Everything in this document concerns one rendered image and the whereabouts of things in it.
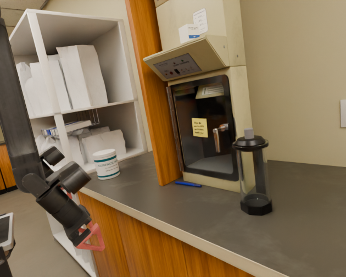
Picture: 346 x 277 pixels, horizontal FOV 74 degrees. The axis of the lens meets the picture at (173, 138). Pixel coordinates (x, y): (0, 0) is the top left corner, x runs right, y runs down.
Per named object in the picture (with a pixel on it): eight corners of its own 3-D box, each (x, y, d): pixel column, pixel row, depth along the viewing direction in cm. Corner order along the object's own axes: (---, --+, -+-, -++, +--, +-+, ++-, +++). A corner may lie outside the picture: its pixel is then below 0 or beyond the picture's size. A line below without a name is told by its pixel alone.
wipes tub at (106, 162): (113, 170, 147) (108, 148, 144) (124, 173, 138) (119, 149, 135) (94, 178, 138) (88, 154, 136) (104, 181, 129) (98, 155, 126)
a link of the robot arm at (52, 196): (31, 194, 57) (33, 201, 53) (55, 175, 60) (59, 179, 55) (51, 212, 60) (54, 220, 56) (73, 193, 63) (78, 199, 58)
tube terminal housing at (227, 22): (213, 164, 128) (193, 14, 113) (272, 171, 104) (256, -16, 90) (183, 180, 111) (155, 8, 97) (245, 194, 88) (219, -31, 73)
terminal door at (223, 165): (182, 171, 109) (168, 85, 102) (240, 181, 87) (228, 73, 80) (181, 171, 109) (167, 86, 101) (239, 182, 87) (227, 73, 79)
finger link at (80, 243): (107, 231, 66) (85, 210, 62) (116, 242, 60) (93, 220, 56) (88, 250, 64) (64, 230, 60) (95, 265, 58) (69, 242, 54)
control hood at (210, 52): (167, 81, 102) (163, 57, 100) (230, 66, 79) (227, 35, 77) (146, 83, 95) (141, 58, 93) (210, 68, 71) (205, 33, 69)
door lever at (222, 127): (228, 149, 87) (222, 148, 88) (225, 124, 85) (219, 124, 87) (219, 153, 83) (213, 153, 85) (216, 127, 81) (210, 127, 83)
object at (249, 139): (252, 143, 79) (250, 124, 78) (273, 148, 70) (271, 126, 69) (229, 149, 76) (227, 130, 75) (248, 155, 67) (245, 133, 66)
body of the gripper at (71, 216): (84, 207, 67) (67, 190, 64) (93, 221, 59) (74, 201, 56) (65, 225, 65) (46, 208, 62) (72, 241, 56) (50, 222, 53)
